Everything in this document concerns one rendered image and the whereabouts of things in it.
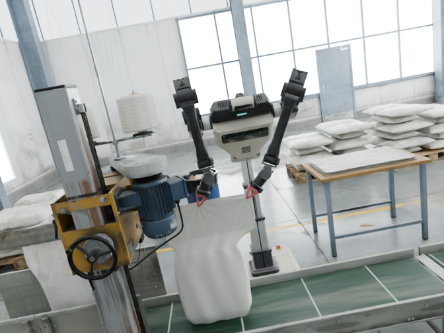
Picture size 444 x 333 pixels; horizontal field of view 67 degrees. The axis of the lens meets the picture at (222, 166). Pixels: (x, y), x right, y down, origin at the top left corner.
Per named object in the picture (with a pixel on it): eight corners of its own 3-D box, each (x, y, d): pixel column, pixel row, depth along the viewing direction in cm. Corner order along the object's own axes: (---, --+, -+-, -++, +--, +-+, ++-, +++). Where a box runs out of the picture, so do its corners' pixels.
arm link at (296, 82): (313, 68, 153) (291, 61, 154) (303, 96, 152) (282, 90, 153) (301, 95, 197) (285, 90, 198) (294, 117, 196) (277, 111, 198)
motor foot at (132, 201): (146, 201, 146) (141, 182, 144) (141, 211, 135) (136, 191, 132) (125, 205, 146) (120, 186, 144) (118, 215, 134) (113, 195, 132)
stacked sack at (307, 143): (328, 140, 532) (327, 132, 529) (335, 145, 491) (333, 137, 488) (286, 146, 540) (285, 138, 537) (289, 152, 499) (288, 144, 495)
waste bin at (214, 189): (226, 211, 453) (217, 165, 438) (228, 226, 403) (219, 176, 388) (191, 218, 452) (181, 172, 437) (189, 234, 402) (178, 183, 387)
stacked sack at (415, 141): (418, 140, 529) (417, 132, 526) (437, 145, 487) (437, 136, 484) (376, 148, 528) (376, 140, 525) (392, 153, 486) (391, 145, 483)
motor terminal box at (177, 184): (182, 198, 155) (177, 174, 152) (190, 202, 146) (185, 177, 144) (166, 203, 152) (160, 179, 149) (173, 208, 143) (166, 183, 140)
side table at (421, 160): (396, 214, 358) (392, 146, 341) (435, 240, 298) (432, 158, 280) (308, 230, 357) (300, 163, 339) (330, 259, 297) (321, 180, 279)
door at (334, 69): (355, 117, 987) (349, 43, 937) (357, 118, 977) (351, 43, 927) (322, 124, 985) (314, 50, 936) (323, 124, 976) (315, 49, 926)
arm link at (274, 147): (307, 86, 156) (285, 80, 158) (306, 89, 152) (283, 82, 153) (279, 164, 178) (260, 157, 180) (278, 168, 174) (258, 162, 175)
